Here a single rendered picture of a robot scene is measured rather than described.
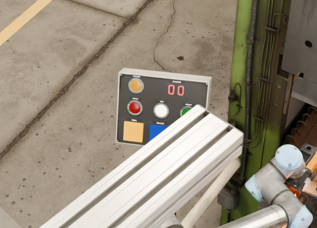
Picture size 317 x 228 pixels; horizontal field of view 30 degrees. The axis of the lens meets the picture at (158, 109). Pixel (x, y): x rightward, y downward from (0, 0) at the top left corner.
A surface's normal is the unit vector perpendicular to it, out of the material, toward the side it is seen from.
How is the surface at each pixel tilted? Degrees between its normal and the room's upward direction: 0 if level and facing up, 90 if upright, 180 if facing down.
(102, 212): 0
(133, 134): 60
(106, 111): 0
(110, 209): 0
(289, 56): 90
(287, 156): 29
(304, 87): 90
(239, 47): 90
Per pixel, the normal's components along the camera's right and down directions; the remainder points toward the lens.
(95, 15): -0.04, -0.69
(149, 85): -0.18, 0.26
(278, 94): -0.59, 0.59
